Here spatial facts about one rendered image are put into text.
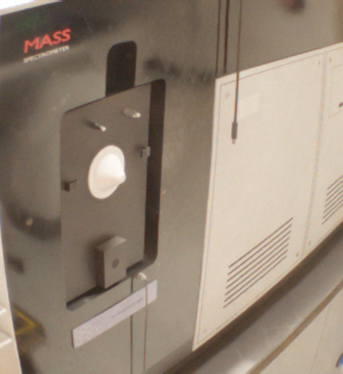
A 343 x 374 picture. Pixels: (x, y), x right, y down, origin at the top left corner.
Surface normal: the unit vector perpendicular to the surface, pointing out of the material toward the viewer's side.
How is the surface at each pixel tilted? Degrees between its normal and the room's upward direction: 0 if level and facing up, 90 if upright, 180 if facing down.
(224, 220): 90
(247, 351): 0
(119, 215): 90
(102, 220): 90
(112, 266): 90
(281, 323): 0
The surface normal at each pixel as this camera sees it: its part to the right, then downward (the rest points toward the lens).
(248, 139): 0.80, 0.29
